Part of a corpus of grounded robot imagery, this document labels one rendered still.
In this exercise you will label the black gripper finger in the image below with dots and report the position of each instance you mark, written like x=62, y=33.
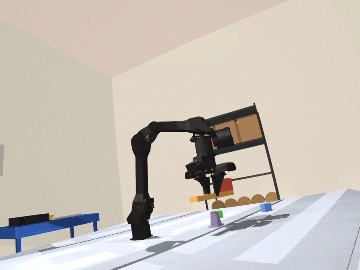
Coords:
x=217, y=181
x=205, y=182

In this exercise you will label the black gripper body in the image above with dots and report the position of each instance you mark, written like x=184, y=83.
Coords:
x=216, y=169

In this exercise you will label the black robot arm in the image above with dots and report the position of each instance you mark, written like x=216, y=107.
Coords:
x=142, y=205

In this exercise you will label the blue cube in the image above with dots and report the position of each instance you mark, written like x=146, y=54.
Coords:
x=265, y=207

